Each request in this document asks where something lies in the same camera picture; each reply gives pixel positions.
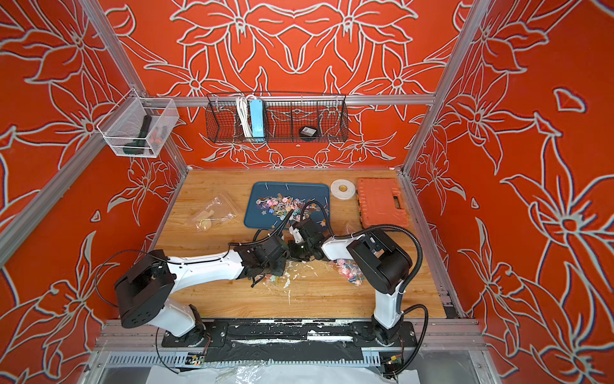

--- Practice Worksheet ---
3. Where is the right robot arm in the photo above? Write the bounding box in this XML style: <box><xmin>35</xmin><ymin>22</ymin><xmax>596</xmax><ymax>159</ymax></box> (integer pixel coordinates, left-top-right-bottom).
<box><xmin>289</xmin><ymin>219</ymin><xmax>424</xmax><ymax>346</ymax></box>

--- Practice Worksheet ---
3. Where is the light blue box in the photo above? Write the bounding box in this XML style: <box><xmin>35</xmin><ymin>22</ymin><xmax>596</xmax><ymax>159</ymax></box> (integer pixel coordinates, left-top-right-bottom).
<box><xmin>249</xmin><ymin>99</ymin><xmax>265</xmax><ymax>141</ymax></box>

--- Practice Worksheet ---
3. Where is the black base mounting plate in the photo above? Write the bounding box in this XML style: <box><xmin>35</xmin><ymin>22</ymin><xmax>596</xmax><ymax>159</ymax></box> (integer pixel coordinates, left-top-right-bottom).
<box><xmin>159</xmin><ymin>318</ymin><xmax>419</xmax><ymax>367</ymax></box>

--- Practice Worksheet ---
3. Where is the orange tool case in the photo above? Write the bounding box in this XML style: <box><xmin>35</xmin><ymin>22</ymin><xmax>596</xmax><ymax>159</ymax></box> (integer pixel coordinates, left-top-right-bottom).
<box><xmin>357</xmin><ymin>178</ymin><xmax>409</xmax><ymax>228</ymax></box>

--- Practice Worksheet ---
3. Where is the dark teal tray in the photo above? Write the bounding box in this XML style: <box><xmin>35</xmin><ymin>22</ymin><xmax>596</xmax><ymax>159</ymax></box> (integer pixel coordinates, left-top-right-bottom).
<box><xmin>243</xmin><ymin>181</ymin><xmax>332</xmax><ymax>231</ymax></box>

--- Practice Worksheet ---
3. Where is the candy ziploc bag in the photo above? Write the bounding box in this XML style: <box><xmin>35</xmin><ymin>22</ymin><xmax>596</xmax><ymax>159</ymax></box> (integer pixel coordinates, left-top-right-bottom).
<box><xmin>264</xmin><ymin>261</ymin><xmax>301</xmax><ymax>303</ymax></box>
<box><xmin>329</xmin><ymin>259</ymin><xmax>365</xmax><ymax>286</ymax></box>
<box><xmin>188</xmin><ymin>193</ymin><xmax>238</xmax><ymax>232</ymax></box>

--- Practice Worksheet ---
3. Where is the green black tool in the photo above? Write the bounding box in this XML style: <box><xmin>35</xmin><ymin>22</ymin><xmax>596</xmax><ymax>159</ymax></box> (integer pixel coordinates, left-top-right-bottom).
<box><xmin>123</xmin><ymin>115</ymin><xmax>152</xmax><ymax>155</ymax></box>

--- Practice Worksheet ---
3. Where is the white tape roll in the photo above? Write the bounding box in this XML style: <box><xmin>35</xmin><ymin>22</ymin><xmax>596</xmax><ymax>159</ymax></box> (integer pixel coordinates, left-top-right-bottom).
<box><xmin>330</xmin><ymin>179</ymin><xmax>356</xmax><ymax>201</ymax></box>

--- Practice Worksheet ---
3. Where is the white cable bundle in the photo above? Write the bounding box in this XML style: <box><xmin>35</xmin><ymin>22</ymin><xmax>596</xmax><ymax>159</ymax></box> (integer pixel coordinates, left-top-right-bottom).
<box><xmin>236</xmin><ymin>95</ymin><xmax>253</xmax><ymax>139</ymax></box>

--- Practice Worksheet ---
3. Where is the black wire basket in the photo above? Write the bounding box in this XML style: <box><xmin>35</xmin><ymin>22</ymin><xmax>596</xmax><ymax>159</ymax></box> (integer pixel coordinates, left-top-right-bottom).
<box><xmin>205</xmin><ymin>92</ymin><xmax>350</xmax><ymax>144</ymax></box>

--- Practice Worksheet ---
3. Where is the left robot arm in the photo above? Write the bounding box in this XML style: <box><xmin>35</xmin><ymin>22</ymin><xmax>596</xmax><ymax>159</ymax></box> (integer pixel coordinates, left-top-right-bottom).
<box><xmin>114</xmin><ymin>236</ymin><xmax>289</xmax><ymax>347</ymax></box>

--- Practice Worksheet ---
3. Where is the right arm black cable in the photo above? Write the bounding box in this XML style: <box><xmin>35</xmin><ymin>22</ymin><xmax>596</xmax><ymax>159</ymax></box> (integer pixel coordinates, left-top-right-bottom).
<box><xmin>299</xmin><ymin>200</ymin><xmax>429</xmax><ymax>378</ymax></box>

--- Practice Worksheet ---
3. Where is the clear plastic bin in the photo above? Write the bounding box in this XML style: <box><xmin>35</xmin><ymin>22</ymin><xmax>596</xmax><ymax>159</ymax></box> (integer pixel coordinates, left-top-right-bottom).
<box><xmin>96</xmin><ymin>89</ymin><xmax>179</xmax><ymax>158</ymax></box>

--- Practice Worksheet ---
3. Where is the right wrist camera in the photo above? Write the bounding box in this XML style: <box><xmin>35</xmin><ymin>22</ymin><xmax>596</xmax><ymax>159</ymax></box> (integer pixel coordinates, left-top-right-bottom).
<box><xmin>289</xmin><ymin>227</ymin><xmax>305</xmax><ymax>244</ymax></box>

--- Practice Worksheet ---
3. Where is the poured candy pile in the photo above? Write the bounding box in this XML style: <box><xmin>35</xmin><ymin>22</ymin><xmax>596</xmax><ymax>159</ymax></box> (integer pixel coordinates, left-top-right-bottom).
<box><xmin>255</xmin><ymin>181</ymin><xmax>332</xmax><ymax>227</ymax></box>

